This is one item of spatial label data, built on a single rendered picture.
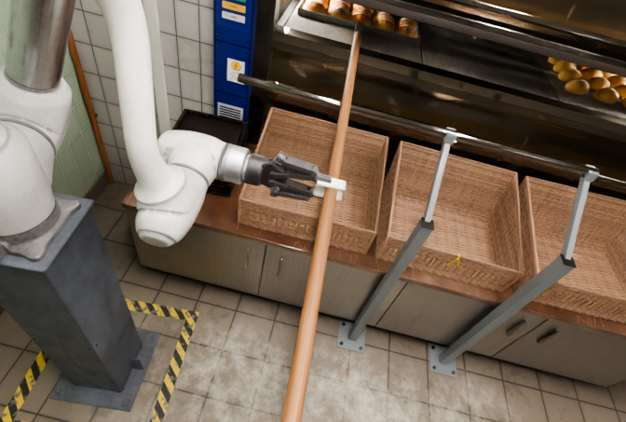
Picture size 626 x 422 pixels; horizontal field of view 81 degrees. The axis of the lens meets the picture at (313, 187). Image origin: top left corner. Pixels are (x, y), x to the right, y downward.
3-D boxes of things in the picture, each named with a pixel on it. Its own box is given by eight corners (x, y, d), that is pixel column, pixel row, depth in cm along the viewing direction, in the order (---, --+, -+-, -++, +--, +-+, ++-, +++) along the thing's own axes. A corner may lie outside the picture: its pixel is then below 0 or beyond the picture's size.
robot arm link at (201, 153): (230, 160, 95) (212, 200, 87) (171, 145, 95) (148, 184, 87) (230, 130, 87) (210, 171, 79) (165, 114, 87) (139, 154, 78)
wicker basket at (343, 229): (264, 150, 186) (269, 104, 166) (372, 178, 187) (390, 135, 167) (234, 224, 152) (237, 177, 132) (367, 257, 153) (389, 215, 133)
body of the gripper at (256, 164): (252, 144, 88) (291, 154, 88) (250, 170, 94) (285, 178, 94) (243, 165, 82) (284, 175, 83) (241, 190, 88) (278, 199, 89)
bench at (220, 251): (185, 199, 228) (179, 124, 187) (562, 299, 231) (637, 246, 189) (140, 278, 189) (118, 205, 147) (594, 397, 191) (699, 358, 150)
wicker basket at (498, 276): (380, 180, 187) (399, 138, 167) (487, 210, 187) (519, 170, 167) (373, 259, 153) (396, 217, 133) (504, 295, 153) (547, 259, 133)
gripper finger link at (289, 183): (269, 180, 87) (267, 183, 88) (313, 197, 89) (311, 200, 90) (273, 169, 90) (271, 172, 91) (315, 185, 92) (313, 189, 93)
